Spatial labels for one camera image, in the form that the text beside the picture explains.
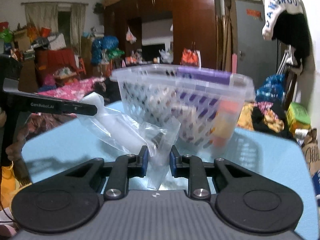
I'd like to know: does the black clothing pile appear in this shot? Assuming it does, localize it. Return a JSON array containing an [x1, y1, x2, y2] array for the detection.
[[251, 101, 295, 140]]

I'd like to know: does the white and black jacket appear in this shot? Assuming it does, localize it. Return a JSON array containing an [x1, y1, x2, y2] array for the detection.
[[261, 0, 312, 75]]

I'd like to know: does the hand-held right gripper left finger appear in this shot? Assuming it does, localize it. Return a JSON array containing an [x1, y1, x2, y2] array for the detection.
[[58, 145, 149, 201]]

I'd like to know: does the pink floral bedding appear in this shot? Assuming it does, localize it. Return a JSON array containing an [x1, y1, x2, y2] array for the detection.
[[37, 77, 106, 101]]

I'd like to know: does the red cloth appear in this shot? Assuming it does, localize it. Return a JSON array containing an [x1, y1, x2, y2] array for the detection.
[[35, 49, 78, 81]]

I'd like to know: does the person's left hand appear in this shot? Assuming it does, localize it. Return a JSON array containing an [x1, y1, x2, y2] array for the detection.
[[5, 127, 32, 162]]

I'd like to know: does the blue plastic bag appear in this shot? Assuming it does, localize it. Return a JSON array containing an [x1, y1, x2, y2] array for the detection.
[[256, 74, 286, 103]]

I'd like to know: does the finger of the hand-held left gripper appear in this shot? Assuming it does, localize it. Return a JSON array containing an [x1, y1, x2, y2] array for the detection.
[[61, 100, 98, 117]]

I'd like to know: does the beige curtain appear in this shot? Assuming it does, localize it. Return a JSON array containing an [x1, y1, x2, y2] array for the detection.
[[70, 4, 87, 53], [24, 3, 58, 34]]

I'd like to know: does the red stool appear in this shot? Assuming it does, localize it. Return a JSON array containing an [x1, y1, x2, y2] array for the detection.
[[76, 57, 87, 77]]

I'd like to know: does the green box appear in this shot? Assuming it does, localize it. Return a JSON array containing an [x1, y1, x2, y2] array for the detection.
[[286, 102, 312, 136]]

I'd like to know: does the black monitor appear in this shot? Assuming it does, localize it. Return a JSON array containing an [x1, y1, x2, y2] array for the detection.
[[141, 44, 173, 63]]

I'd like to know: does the brown paper bag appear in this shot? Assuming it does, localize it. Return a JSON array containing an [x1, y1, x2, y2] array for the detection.
[[301, 128, 320, 171]]

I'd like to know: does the yellow blanket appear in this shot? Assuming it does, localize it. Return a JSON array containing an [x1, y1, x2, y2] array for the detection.
[[236, 102, 285, 133]]

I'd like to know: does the clear plastic bag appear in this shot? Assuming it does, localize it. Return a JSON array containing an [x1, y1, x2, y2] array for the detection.
[[78, 92, 182, 191]]

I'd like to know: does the brown wooden wardrobe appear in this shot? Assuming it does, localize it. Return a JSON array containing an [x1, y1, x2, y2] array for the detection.
[[103, 0, 223, 81]]

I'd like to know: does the grey door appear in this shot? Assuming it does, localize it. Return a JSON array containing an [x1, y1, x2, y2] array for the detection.
[[231, 0, 281, 78]]

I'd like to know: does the white plastic basket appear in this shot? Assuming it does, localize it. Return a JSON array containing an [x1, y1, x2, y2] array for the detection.
[[110, 64, 256, 153]]

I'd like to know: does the hanging white plastic bag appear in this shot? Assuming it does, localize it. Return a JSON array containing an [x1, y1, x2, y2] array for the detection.
[[125, 27, 138, 43]]

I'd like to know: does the purple tissue pack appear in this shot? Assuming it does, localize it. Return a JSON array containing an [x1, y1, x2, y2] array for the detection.
[[176, 66, 233, 132]]

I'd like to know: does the pile of blue bags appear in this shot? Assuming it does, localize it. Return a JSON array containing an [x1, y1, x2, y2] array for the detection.
[[91, 36, 119, 66]]

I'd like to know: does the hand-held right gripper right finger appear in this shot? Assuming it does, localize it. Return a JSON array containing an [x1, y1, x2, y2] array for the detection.
[[169, 145, 258, 201]]

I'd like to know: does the orange bag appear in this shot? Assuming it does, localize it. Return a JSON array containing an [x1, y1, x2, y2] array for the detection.
[[181, 48, 202, 67]]

